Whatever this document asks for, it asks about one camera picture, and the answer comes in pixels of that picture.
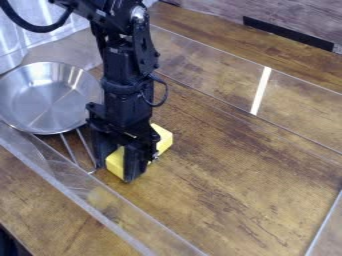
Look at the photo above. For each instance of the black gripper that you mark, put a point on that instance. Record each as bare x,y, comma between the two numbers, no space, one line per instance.
119,123

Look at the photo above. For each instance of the yellow butter box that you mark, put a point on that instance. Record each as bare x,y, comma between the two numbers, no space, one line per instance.
115,159

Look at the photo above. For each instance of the silver metal pan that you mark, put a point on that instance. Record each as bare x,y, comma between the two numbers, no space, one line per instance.
43,99

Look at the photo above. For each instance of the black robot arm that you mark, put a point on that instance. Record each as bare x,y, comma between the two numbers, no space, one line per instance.
119,119

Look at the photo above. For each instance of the clear acrylic front barrier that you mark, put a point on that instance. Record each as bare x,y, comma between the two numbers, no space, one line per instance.
127,221

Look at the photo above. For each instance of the clear acrylic barrier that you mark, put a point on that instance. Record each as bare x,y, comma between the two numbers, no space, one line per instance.
127,221
294,104

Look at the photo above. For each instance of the clear acrylic back barrier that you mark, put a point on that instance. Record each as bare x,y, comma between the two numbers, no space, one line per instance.
294,104

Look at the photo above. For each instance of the black strip on table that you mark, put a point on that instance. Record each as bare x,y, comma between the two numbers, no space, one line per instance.
289,34

